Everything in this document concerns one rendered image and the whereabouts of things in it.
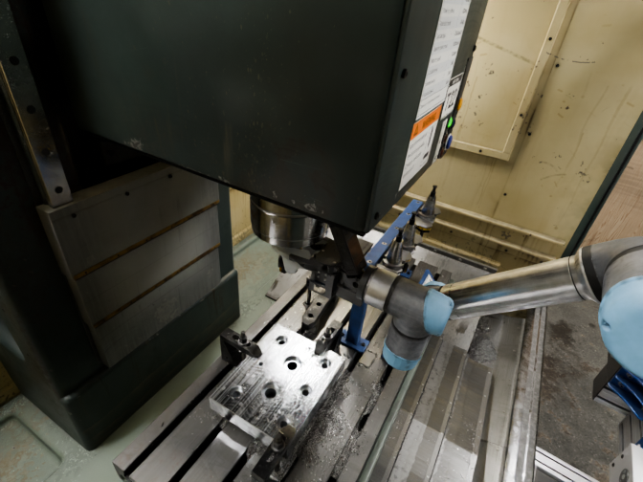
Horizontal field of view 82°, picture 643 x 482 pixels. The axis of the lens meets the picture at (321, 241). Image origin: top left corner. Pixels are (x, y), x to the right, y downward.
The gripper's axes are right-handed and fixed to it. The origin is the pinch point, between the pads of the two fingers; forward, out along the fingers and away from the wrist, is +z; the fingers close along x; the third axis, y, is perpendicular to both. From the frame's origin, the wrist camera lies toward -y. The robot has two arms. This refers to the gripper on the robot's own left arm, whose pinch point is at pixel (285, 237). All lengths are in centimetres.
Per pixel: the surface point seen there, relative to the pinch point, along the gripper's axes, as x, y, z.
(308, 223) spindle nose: -4.5, -8.9, -7.6
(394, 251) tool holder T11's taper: 28.8, 12.9, -16.8
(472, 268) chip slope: 99, 54, -38
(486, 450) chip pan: 29, 72, -62
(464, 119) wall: 100, -7, -14
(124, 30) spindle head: -12.6, -35.3, 23.2
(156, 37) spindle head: -12.6, -35.3, 16.4
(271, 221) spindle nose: -8.0, -8.7, -1.9
